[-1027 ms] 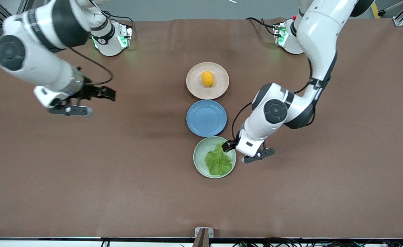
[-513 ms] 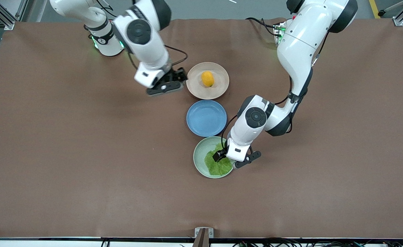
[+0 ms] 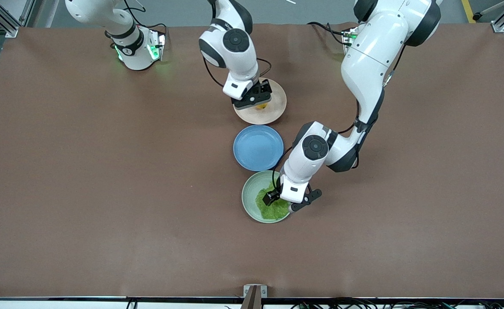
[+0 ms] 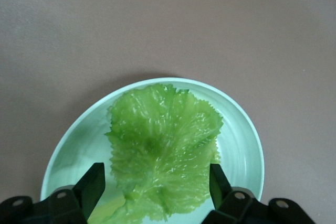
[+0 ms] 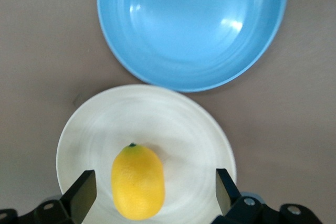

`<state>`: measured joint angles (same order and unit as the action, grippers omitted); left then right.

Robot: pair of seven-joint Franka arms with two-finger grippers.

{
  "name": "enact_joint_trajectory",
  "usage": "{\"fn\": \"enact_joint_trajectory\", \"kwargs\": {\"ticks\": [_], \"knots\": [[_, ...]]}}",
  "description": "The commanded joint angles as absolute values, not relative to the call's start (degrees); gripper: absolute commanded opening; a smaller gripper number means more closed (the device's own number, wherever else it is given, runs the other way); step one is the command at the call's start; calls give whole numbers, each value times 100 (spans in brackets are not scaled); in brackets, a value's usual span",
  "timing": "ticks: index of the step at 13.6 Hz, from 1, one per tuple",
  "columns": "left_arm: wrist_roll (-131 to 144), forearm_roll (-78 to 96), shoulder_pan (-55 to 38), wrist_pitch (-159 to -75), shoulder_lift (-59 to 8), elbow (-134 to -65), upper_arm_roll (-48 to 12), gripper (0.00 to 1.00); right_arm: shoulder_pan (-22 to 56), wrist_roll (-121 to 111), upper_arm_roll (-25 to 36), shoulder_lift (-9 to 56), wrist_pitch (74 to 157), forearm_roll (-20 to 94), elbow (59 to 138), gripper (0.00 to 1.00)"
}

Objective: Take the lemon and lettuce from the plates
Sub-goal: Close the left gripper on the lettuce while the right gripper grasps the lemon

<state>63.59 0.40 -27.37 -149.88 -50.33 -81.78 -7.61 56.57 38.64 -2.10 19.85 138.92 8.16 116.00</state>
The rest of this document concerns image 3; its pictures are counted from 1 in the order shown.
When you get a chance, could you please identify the green lettuce leaf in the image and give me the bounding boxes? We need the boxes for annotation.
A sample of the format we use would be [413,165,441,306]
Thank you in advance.
[255,180,291,221]

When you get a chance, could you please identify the metal bracket with post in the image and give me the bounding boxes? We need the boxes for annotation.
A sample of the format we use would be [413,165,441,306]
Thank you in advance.
[241,284,268,309]

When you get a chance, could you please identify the black left arm wrist cable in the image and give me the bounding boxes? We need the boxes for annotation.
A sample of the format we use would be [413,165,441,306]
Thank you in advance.
[273,43,407,194]

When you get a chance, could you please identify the pale green round plate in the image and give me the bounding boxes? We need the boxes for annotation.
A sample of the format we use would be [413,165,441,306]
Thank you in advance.
[241,170,296,224]

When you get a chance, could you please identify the black arm base cable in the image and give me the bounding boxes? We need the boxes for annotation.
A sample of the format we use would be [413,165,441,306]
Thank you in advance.
[307,21,349,47]
[106,0,169,48]

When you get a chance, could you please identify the blue round plate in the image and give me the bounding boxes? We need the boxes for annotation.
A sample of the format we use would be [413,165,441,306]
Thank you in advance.
[233,124,285,172]

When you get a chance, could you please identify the black right arm wrist cable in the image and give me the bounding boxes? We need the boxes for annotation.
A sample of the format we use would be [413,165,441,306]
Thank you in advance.
[203,55,273,88]

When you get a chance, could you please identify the brown table cover sheet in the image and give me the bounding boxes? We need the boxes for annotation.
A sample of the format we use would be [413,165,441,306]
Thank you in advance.
[0,22,504,299]

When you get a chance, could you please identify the black right arm base cable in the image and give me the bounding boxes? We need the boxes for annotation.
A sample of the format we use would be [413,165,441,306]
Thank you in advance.
[106,0,169,48]

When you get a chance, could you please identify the black left arm base cable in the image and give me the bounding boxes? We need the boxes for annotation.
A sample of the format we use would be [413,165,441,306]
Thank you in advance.
[307,21,349,47]

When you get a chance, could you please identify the black arm wrist cable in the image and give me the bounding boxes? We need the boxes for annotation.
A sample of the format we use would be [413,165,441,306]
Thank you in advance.
[273,43,407,194]
[203,55,273,88]

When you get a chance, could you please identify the beige round plate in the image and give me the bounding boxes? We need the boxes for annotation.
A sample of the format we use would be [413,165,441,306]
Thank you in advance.
[233,78,287,125]

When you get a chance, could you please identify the black cable bundle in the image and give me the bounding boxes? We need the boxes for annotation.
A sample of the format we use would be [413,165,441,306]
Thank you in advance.
[291,296,504,309]

